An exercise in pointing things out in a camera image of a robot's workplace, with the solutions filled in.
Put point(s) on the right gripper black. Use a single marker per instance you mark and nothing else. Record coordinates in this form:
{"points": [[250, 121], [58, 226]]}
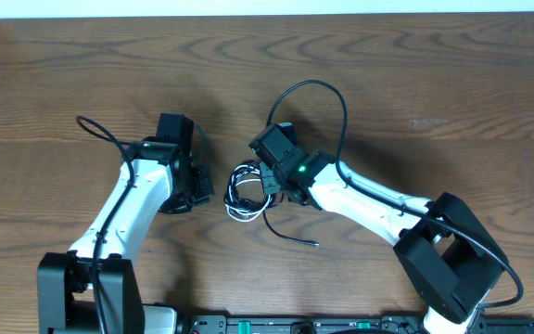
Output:
{"points": [[269, 183]]}

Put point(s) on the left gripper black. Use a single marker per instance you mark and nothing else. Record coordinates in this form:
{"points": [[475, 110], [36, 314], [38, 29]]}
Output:
{"points": [[207, 190]]}

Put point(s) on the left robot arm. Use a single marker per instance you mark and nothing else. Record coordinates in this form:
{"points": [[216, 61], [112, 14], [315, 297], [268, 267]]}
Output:
{"points": [[92, 287]]}

